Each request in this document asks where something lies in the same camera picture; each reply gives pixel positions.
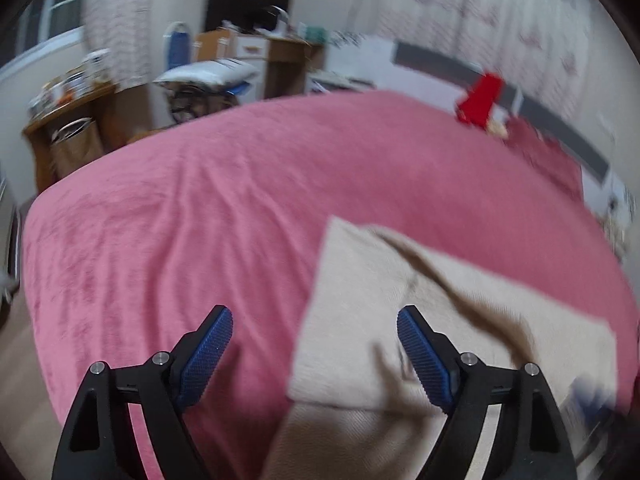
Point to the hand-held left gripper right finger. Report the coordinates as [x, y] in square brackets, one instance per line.
[425, 360]

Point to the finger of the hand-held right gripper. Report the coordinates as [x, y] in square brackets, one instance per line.
[590, 396]

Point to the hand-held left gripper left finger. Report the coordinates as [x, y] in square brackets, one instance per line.
[207, 355]

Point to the beige knit sweater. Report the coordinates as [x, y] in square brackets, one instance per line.
[360, 280]

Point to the pink plush bed blanket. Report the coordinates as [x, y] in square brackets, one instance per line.
[200, 210]

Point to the white nightstand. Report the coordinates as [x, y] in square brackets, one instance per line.
[340, 82]
[614, 220]

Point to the pink pillow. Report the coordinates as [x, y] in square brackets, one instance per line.
[547, 160]

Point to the brown paper bag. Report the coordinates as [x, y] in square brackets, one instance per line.
[77, 152]

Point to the small beige plush item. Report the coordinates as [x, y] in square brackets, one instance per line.
[497, 128]

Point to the red hanging garment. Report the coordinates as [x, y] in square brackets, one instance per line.
[477, 100]

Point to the wooden side table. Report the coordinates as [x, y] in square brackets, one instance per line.
[107, 105]

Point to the silver white pillow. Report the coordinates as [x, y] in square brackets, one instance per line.
[210, 74]

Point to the wooden desk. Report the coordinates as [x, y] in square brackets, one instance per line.
[285, 70]

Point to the grey and white headboard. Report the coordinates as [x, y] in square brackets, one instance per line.
[435, 57]

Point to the white drawer unit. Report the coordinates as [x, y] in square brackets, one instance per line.
[252, 47]

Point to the white carton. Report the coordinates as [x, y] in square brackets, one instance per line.
[97, 64]

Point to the blue chair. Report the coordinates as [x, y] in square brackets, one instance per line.
[176, 45]

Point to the teal storage basket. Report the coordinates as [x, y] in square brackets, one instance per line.
[316, 34]

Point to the white appliance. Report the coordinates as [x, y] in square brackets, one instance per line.
[279, 20]

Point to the black television screen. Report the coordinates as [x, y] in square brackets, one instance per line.
[235, 10]

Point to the white patterned curtain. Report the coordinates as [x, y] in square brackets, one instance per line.
[475, 15]
[120, 20]

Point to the window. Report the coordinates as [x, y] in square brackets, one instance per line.
[55, 10]

